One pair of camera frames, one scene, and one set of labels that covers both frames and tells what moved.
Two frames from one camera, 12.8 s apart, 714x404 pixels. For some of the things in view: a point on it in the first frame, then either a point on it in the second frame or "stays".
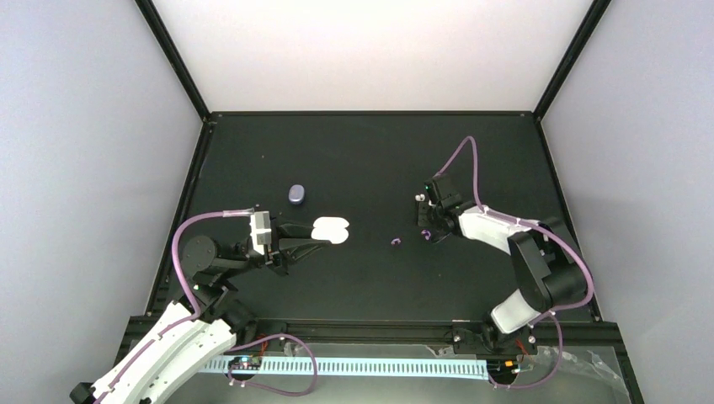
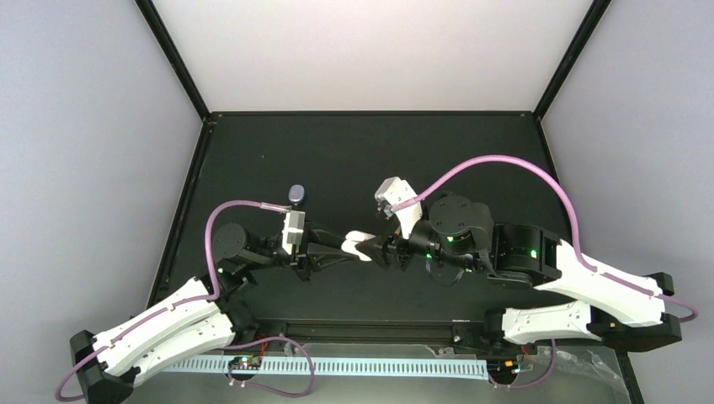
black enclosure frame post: x=175 y=55 stays
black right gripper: x=421 y=216 to x=380 y=250
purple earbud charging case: x=296 y=194 stays
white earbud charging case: x=332 y=228 to x=354 y=237
